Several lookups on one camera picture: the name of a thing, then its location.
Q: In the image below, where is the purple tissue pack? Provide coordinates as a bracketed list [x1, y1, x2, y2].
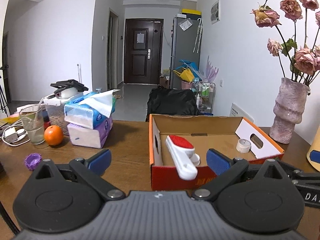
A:
[67, 117, 113, 148]

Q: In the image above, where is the orange cardboard box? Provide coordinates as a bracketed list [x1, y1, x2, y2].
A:
[149, 114, 284, 191]

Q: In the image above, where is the grey refrigerator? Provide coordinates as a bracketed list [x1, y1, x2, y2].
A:
[169, 16, 200, 89]

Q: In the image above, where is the yellow bag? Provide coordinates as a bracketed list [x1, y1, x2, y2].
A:
[173, 67, 195, 83]

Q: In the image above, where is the clear drinking glass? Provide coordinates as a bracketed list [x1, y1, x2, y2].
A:
[19, 104, 44, 145]

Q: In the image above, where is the black stand with white bowl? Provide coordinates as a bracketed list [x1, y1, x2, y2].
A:
[47, 79, 88, 99]

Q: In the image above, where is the dark brown entrance door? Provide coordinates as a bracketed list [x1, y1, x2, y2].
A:
[124, 18, 164, 85]

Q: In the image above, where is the white flat board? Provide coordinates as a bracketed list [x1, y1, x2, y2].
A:
[229, 103, 254, 122]

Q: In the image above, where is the black bag on chair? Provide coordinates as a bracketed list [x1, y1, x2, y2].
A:
[145, 86, 202, 122]

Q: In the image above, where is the white charger with cable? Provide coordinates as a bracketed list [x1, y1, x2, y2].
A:
[1, 120, 30, 147]

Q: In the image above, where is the pink textured vase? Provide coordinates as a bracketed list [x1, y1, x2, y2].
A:
[269, 77, 309, 145]

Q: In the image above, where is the blue tissue pack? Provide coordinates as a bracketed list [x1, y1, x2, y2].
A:
[64, 89, 119, 129]

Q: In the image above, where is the white red lint brush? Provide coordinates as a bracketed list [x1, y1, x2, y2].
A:
[165, 135, 201, 181]

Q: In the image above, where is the purple bottle cap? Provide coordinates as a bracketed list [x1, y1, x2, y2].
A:
[24, 153, 42, 171]

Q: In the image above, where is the orange fruit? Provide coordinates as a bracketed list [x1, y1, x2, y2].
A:
[44, 125, 64, 146]

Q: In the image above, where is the metal trolley rack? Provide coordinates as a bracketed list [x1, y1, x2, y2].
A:
[192, 82, 216, 115]

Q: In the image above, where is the dried pink roses bouquet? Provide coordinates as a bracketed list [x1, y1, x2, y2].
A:
[251, 0, 319, 87]

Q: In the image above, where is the clear food container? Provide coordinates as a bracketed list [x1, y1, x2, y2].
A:
[43, 95, 69, 136]

